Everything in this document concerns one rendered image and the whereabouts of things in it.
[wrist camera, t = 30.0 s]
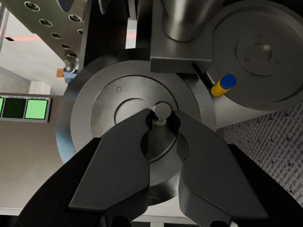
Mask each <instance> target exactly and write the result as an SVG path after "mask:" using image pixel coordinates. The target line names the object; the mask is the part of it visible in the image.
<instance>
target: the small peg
mask: <svg viewBox="0 0 303 227"><path fill-rule="evenodd" d="M152 111H153V113H152V114H153V115H152V121H153V122H154V124H156V125H157V126H164V125H166V124H167V123H168V121H169V120H170V118H171V117H172V115H173V108H172V106H171V105H170V104H169V103H168V102H165V101H159V102H157V103H156V104H155V105H154V106H153V108H152Z"/></svg>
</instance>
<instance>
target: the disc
mask: <svg viewBox="0 0 303 227"><path fill-rule="evenodd" d="M126 60H146V61H150V49H146V48H129V49H122V50H117V51H113V52H110V53H108V54H105V55H103V56H101V57H99V58H97V59H96V60H94V61H92V62H91V63H89V64H88V65H87V66H86V67H84V68H83V69H82V70H81V71H80V72H79V73H78V74H77V75H76V76H75V77H74V79H73V80H72V81H71V82H70V84H69V85H68V87H67V89H66V90H65V92H64V94H63V97H62V99H61V101H60V104H59V108H58V112H57V116H56V126H55V132H56V141H57V146H58V150H59V153H60V156H61V159H62V161H63V163H64V164H65V163H66V162H67V161H69V160H70V159H71V158H72V157H73V156H74V155H75V154H76V150H75V148H74V145H73V142H72V137H71V131H70V119H71V113H72V109H73V105H74V103H75V100H76V98H77V96H78V94H79V92H80V90H81V89H82V88H83V86H84V85H85V84H86V82H87V81H88V80H89V79H90V78H91V77H92V76H94V75H95V74H96V73H97V72H99V71H101V70H102V69H104V68H106V67H108V66H110V65H112V64H115V63H118V62H122V61H126ZM177 74H178V75H179V76H180V77H181V78H182V79H183V80H184V81H185V82H186V83H187V85H188V86H189V87H190V89H191V90H192V92H193V94H194V96H195V98H196V100H197V104H198V106H199V111H200V117H201V123H202V124H204V125H206V126H207V127H209V128H210V129H212V130H213V131H214V132H215V133H216V113H215V109H214V105H213V102H212V99H211V97H210V94H209V92H208V90H207V88H206V87H205V85H204V83H203V82H202V81H201V79H200V78H199V77H198V75H197V74H192V73H177ZM180 173H181V171H179V172H178V173H177V174H176V175H174V176H173V177H172V178H170V179H169V180H167V181H165V182H163V183H161V184H158V185H156V186H152V187H149V203H148V206H153V205H156V204H160V203H163V202H166V201H168V200H170V199H172V198H174V197H176V196H178V195H179V194H178V186H179V179H180Z"/></svg>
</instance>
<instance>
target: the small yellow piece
mask: <svg viewBox="0 0 303 227"><path fill-rule="evenodd" d="M191 65H192V66H193V67H194V69H195V70H196V72H197V73H198V75H199V77H200V78H201V80H202V81H203V83H204V84H205V85H206V86H207V87H208V88H209V89H210V90H211V93H212V94H213V95H214V96H215V97H220V96H222V95H223V94H225V93H226V92H227V91H228V90H230V89H231V88H232V87H233V86H234V85H235V84H236V78H235V76H233V75H231V74H227V75H225V76H224V77H223V78H221V79H220V80H219V81H218V82H217V83H216V84H215V85H214V86H213V85H211V84H210V83H209V82H208V80H207V79H206V78H205V77H204V75H203V73H202V72H201V70H200V69H199V67H198V66H197V65H196V64H191Z"/></svg>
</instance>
